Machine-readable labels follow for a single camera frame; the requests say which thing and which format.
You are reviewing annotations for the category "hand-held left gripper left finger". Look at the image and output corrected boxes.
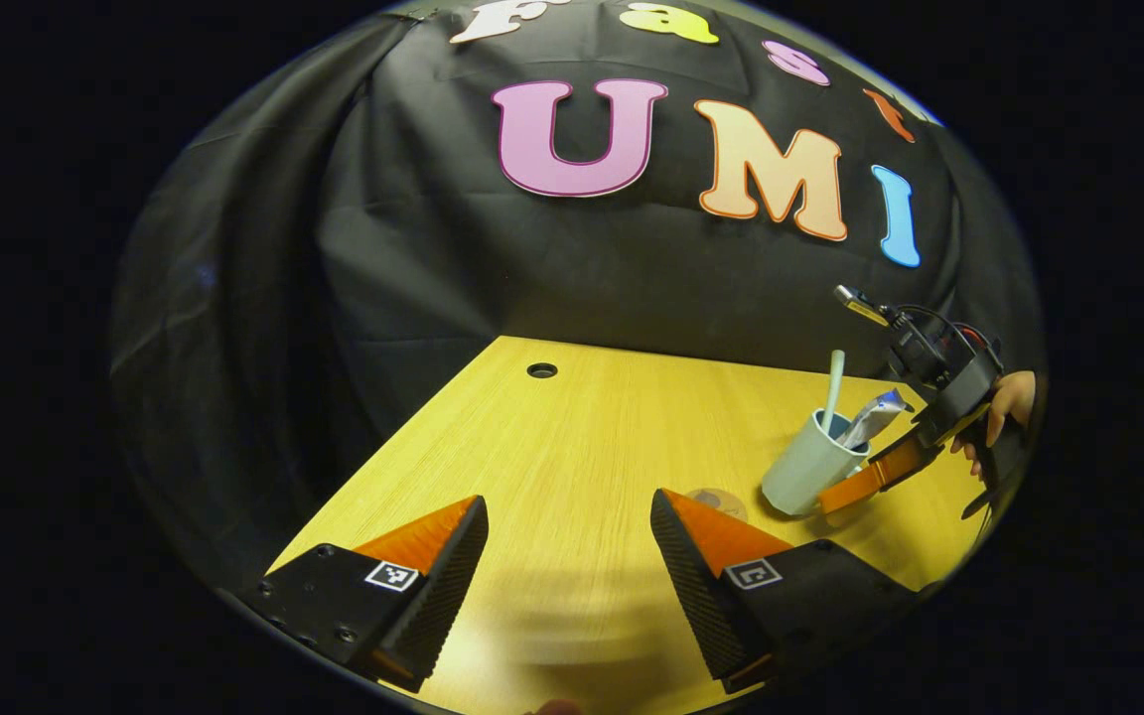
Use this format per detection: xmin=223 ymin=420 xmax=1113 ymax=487
xmin=239 ymin=495 xmax=490 ymax=694

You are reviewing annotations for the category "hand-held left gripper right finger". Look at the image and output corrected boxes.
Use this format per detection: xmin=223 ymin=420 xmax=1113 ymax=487
xmin=649 ymin=488 xmax=921 ymax=696

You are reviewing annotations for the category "white toothpaste tube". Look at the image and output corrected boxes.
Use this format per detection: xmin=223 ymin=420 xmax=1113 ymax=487
xmin=835 ymin=389 xmax=916 ymax=450

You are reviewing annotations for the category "light blue cup wooden handle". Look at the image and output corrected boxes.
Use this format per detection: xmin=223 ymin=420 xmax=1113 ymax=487
xmin=762 ymin=408 xmax=871 ymax=517

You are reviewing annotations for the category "white toothbrush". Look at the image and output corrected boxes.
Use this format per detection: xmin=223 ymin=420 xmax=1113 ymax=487
xmin=820 ymin=350 xmax=846 ymax=438

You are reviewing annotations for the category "wooden desktop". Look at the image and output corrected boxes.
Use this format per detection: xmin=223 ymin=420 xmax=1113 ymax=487
xmin=269 ymin=336 xmax=990 ymax=715

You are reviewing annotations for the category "black backdrop cloth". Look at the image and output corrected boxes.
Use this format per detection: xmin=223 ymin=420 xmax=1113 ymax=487
xmin=110 ymin=0 xmax=1048 ymax=597

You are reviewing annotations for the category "black and red cable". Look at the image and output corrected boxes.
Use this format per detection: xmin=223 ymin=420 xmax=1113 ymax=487
xmin=890 ymin=303 xmax=1000 ymax=351

